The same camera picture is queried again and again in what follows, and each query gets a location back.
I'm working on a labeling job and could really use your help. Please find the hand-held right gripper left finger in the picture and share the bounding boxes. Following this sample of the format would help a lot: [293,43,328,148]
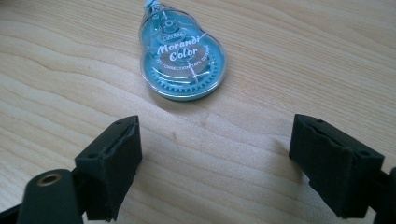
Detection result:
[74,115,144,222]

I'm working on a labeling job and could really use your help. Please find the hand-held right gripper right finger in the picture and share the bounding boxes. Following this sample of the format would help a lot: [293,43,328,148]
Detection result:
[288,113,386,219]

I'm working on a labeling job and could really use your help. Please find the teal correction tape dispenser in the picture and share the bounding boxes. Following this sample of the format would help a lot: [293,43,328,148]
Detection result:
[138,0,228,102]

